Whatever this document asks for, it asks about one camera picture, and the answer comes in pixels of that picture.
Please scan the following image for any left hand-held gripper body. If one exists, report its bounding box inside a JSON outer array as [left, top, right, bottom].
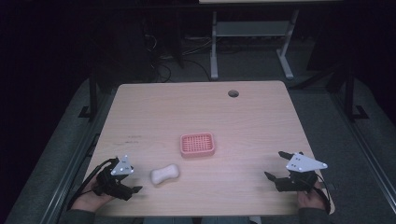
[[92, 154, 135, 202]]

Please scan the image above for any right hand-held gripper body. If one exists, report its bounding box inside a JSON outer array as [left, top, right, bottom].
[[275, 151, 329, 193]]

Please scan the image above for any white soap bar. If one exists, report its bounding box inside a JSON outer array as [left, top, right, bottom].
[[149, 163, 181, 186]]

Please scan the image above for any pink soap dish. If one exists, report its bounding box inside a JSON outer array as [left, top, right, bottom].
[[179, 132, 217, 159]]

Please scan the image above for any person's right hand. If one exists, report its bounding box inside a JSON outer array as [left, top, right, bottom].
[[296, 181, 328, 211]]

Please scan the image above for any person's left hand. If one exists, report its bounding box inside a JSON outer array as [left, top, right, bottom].
[[70, 178, 115, 213]]

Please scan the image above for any black metal stand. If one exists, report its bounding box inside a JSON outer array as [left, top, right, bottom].
[[340, 62, 371, 123], [78, 66, 100, 123]]

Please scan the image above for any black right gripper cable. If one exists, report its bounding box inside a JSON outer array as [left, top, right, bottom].
[[314, 172, 332, 216]]

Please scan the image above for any white metal desk frame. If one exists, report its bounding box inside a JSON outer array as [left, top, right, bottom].
[[209, 8, 301, 81]]

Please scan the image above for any bundle of floor cables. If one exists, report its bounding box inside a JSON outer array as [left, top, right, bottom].
[[141, 31, 213, 83]]

